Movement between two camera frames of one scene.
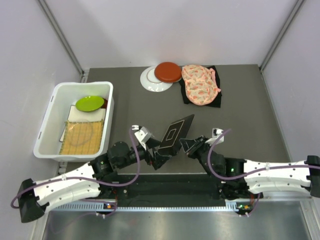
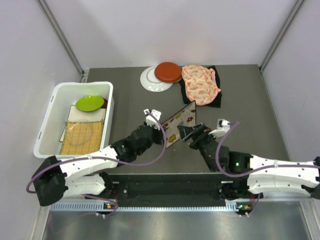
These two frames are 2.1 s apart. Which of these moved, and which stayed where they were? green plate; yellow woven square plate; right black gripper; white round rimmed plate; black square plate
Moved: right black gripper; black square plate
Stayed: white round rimmed plate; yellow woven square plate; green plate
